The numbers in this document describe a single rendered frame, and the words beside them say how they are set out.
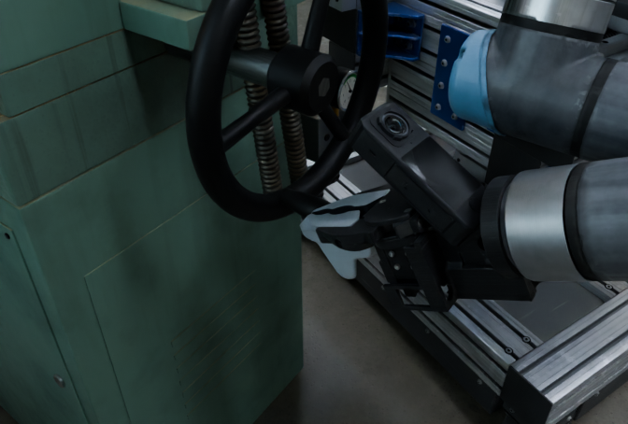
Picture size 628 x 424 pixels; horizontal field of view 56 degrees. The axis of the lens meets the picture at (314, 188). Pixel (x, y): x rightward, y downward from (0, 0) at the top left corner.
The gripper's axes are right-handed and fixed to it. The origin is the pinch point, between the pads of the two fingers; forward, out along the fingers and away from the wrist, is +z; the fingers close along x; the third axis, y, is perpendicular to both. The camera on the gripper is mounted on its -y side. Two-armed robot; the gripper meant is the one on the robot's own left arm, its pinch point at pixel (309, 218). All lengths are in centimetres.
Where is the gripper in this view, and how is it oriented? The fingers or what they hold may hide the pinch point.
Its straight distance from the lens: 54.0
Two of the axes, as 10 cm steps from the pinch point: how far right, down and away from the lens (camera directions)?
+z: -7.0, 1.0, 7.1
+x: 5.9, -4.7, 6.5
